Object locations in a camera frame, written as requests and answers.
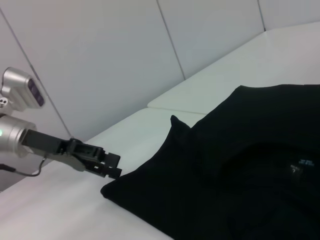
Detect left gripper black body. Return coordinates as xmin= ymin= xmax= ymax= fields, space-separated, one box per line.
xmin=23 ymin=128 xmax=106 ymax=176

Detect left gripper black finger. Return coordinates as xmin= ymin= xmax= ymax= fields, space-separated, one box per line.
xmin=99 ymin=163 xmax=123 ymax=180
xmin=101 ymin=151 xmax=122 ymax=169

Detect black shirt with FREE print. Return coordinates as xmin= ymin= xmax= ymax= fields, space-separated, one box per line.
xmin=99 ymin=84 xmax=320 ymax=240

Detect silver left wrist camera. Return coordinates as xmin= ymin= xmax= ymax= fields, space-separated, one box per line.
xmin=0 ymin=66 xmax=46 ymax=110

